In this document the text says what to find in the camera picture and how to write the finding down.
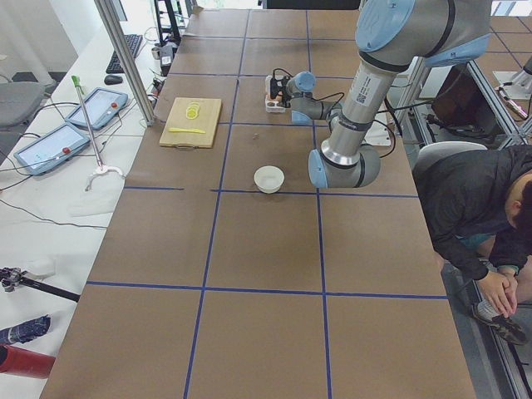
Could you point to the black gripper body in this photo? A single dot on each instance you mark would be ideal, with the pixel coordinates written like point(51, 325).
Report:
point(283, 93)

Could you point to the clear plastic egg box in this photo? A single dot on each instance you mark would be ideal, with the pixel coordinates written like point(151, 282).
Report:
point(272, 109)

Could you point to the white round bowl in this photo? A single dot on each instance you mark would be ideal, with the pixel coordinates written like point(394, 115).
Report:
point(268, 179)

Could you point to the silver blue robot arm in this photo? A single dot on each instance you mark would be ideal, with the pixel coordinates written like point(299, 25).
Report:
point(389, 35)

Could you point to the person's clasped hands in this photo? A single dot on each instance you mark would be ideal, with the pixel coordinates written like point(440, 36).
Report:
point(499, 289)

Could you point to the wooden cutting board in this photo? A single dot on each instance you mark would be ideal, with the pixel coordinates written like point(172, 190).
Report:
point(208, 120)

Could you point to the yellow lemon slices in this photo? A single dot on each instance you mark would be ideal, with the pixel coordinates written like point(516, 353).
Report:
point(192, 110)

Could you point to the yellow plastic knife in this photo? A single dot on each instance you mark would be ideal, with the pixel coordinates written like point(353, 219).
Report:
point(186, 130)

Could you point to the black computer mouse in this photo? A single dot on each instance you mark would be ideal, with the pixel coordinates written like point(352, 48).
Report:
point(111, 80)

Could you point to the white chair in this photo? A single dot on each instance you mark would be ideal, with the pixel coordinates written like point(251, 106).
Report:
point(430, 154)

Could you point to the upper teach pendant tablet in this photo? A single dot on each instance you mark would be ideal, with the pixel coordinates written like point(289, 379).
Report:
point(102, 105)

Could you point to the teach pendant tablet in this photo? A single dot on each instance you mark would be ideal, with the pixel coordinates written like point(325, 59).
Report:
point(102, 105)
point(51, 150)

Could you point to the silver reacher grabber stick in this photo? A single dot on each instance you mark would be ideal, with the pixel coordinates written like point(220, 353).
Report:
point(101, 167)

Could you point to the person in black jacket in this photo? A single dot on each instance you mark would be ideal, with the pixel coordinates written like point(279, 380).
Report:
point(463, 195)

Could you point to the lower teach pendant tablet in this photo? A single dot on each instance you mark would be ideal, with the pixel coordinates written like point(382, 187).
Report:
point(51, 150)

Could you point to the black tripod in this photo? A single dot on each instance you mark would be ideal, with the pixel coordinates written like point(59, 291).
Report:
point(12, 278)

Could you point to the grey brown shoe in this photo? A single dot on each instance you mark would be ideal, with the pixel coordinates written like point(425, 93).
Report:
point(505, 328)

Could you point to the folded dark blue umbrella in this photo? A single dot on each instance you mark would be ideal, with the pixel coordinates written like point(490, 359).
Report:
point(27, 331)

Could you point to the aluminium frame post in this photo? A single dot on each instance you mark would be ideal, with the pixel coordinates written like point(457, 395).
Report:
point(113, 27)

